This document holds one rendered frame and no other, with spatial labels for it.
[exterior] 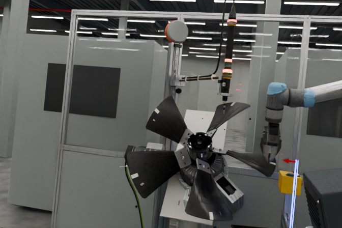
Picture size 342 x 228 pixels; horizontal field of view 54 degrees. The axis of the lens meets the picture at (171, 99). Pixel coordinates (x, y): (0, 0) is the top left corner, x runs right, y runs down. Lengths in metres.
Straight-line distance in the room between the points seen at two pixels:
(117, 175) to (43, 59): 2.02
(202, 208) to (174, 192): 0.35
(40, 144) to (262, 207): 2.65
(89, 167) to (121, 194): 0.31
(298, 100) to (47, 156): 3.15
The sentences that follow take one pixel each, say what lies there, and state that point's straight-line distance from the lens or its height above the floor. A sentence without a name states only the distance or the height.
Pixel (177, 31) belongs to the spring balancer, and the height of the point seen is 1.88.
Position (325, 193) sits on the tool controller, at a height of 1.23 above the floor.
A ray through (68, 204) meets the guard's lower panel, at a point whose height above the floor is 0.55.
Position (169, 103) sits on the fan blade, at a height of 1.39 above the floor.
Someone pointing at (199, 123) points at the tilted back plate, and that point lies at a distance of 2.00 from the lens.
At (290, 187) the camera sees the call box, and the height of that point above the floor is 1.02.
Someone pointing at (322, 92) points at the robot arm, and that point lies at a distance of 1.64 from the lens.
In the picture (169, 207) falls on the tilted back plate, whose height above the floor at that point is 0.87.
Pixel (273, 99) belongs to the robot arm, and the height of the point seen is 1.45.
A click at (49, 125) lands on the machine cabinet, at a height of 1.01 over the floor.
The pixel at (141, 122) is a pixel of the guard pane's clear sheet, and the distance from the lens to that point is 2.46.
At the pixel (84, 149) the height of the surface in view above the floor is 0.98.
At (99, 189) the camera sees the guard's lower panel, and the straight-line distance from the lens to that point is 2.63.
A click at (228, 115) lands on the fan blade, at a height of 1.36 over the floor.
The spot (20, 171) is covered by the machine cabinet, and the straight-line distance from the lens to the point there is 4.31.
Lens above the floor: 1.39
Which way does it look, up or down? 1 degrees up
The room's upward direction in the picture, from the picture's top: 5 degrees clockwise
